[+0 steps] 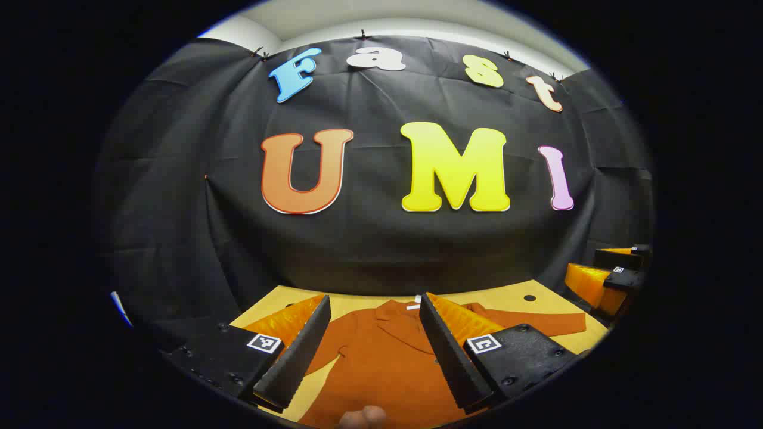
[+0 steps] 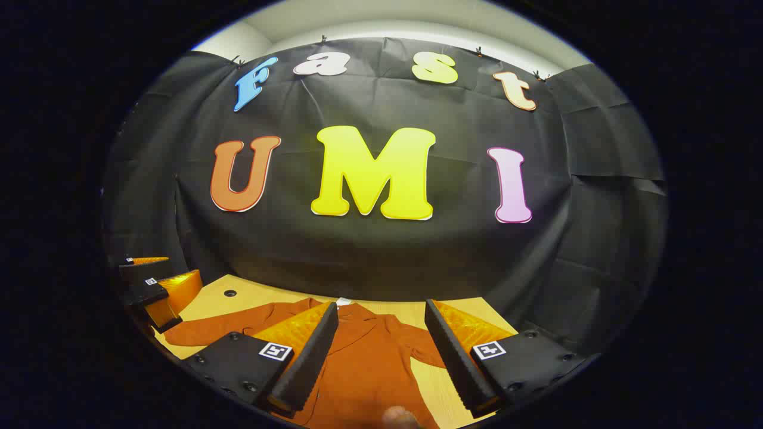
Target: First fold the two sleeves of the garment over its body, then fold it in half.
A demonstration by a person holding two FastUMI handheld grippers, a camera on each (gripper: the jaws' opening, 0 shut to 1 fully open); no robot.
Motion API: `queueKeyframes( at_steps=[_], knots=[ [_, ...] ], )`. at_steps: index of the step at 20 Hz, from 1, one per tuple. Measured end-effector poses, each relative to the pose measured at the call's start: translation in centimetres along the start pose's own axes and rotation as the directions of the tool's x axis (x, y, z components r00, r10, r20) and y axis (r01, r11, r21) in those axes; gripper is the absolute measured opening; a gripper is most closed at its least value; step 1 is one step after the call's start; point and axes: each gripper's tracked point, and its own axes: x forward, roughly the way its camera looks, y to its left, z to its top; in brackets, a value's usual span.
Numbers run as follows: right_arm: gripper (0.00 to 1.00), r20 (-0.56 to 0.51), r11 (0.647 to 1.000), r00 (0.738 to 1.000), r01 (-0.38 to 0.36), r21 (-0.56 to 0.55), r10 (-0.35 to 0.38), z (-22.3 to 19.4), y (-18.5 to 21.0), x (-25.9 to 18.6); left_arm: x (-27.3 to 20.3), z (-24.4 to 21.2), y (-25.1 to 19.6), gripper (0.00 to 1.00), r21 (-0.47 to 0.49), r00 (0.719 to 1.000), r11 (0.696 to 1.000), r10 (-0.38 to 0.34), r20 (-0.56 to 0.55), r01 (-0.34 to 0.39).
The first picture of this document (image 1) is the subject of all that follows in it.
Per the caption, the black backdrop cloth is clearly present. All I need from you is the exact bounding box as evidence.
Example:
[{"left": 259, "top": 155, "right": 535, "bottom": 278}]
[{"left": 95, "top": 35, "right": 656, "bottom": 352}]

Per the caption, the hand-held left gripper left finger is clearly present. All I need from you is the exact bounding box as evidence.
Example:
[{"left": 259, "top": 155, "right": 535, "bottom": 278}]
[{"left": 161, "top": 294, "right": 333, "bottom": 413}]

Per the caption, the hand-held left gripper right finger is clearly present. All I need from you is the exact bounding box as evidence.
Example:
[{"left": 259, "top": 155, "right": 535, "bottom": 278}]
[{"left": 418, "top": 291, "right": 579, "bottom": 415}]

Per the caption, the orange knit garment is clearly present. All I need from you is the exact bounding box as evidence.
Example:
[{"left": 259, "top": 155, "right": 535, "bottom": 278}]
[{"left": 298, "top": 300, "right": 588, "bottom": 429}]

